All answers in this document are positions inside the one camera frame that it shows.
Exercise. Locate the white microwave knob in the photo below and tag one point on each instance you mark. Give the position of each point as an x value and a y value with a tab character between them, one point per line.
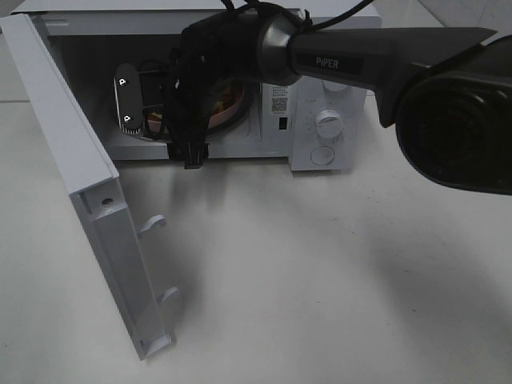
334	86
328	124

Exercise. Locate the white bread sandwich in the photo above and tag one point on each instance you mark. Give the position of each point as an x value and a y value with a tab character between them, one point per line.
227	99

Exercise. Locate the round white door button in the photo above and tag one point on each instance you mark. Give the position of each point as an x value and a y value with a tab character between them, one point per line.
322	156

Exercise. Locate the white microwave oven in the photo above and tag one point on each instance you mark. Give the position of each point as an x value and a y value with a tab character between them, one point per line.
89	40

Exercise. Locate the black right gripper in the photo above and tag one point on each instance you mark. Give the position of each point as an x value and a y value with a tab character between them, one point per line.
188	96

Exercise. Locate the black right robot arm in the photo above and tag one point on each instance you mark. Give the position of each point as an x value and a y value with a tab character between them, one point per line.
446	90

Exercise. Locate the pink round plate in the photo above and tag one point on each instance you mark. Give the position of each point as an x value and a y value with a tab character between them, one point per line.
230	108

